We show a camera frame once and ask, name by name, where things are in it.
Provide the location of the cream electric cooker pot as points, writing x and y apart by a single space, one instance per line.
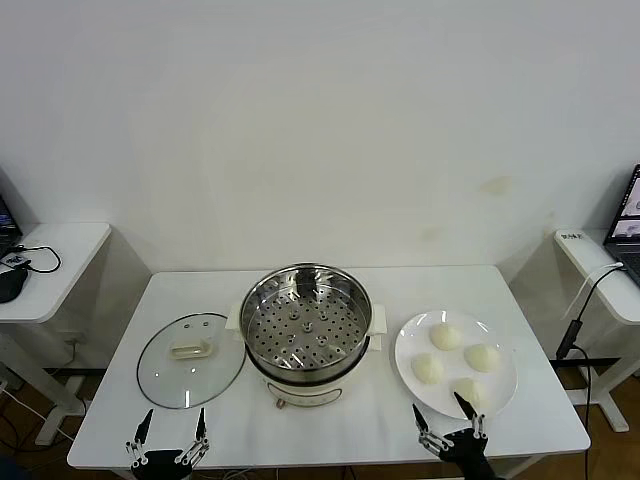
305 390

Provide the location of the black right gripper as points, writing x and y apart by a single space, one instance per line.
470 455

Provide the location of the white side table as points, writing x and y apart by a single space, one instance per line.
600 290
60 270

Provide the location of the small white tagged dongle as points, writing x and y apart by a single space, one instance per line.
14 260

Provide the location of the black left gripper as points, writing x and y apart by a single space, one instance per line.
162 467

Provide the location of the round glass pot lid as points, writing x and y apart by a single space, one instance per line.
165 375

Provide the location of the stainless steel steamer basket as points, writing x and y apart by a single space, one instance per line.
260 300

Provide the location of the white round plate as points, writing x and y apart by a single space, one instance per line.
415 345

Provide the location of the black open laptop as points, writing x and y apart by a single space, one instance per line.
7 220
627 215

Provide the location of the black computer mouse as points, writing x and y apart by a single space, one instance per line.
10 285

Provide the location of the white steamed baozi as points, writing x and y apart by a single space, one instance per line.
472 387
445 336
427 369
482 357

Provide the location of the white wall power socket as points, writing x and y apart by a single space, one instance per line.
74 340

